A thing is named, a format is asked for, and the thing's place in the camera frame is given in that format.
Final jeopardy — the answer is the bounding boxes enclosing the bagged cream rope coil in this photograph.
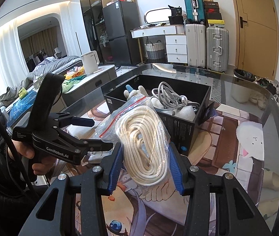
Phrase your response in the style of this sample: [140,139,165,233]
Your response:
[99,96,172,187]

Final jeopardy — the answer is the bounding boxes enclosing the white blue plush toy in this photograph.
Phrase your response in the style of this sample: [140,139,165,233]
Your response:
[123,85,149,101]

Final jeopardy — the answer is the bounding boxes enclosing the white cable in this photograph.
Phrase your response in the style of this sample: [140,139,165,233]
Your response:
[150,81,201,111]

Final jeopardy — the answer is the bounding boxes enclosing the person's left hand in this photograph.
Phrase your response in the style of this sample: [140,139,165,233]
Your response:
[12,140,56,175]

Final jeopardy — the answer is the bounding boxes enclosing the white plastic bag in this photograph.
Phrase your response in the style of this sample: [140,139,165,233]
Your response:
[81,150,112,166]

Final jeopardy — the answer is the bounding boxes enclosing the grey side cabinet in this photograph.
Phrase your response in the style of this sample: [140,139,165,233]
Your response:
[61,65,117,107]

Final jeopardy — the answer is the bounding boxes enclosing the black cardboard box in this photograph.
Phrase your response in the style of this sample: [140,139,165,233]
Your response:
[101,75,211,155]

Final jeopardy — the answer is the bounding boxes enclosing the anime print table mat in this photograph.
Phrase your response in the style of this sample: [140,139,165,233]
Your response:
[62,103,265,236]

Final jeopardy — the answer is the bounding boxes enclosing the white electric kettle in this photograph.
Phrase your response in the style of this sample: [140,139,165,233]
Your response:
[81,51,100,74]

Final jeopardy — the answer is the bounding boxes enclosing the woven laundry basket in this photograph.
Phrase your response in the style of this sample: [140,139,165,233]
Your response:
[145,40,166,60]

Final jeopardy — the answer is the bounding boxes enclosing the black refrigerator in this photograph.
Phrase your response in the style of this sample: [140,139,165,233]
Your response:
[103,0,141,65]

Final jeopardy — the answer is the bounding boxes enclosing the oval desk mirror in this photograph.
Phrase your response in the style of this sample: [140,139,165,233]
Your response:
[144,7,171,25]

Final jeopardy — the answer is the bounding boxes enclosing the white drawer desk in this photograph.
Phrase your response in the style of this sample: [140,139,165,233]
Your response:
[131,25,187,64]

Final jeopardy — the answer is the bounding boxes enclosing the silver suitcase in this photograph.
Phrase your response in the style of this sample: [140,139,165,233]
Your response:
[206,27,229,73]

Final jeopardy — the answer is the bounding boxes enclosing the white suitcase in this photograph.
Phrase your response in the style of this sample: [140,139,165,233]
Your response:
[185,24,206,68]

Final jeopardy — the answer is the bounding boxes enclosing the black bag on desk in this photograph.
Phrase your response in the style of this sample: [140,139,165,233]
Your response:
[168,5,184,25]

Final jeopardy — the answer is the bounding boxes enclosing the stacked shoe boxes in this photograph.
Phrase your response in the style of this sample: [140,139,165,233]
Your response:
[203,0,225,28]

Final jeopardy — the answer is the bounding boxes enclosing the brown wooden door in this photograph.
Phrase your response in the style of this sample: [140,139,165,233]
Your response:
[233,0,279,80]

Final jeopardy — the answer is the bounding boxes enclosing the teal suitcase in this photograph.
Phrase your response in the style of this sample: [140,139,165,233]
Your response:
[184,0,206,25]

